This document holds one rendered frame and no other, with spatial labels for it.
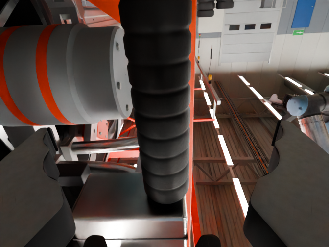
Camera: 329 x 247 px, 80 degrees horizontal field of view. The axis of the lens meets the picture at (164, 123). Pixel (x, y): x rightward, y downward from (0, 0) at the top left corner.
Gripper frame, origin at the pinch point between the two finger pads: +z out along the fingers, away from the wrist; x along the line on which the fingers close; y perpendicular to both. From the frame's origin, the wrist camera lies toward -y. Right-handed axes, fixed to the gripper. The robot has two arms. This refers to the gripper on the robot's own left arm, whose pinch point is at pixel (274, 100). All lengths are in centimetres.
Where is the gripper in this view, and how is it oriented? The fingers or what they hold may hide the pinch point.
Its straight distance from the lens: 126.8
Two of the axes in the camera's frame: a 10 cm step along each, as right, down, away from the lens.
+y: 0.8, -8.8, -4.7
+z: -2.0, -4.8, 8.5
